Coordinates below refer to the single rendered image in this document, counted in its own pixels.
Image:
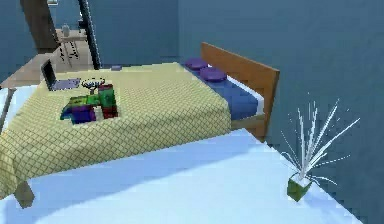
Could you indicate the purple round pillow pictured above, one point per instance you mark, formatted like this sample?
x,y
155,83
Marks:
x,y
213,74
196,63

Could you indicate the small purple flat object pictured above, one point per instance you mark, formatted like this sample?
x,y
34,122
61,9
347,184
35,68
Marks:
x,y
116,67

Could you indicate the white plant in green pot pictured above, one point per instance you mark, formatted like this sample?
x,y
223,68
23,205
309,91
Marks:
x,y
308,150

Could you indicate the pale bottle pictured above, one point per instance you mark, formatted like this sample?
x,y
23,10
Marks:
x,y
65,30

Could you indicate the brown wooden room door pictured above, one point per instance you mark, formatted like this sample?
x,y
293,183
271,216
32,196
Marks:
x,y
39,23

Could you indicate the wooden bed with yellow blanket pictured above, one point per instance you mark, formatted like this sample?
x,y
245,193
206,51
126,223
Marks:
x,y
160,110

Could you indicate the black laptop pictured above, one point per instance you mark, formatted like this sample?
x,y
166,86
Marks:
x,y
55,81

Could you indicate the multicoloured block toy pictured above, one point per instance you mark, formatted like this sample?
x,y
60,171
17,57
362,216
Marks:
x,y
95,105

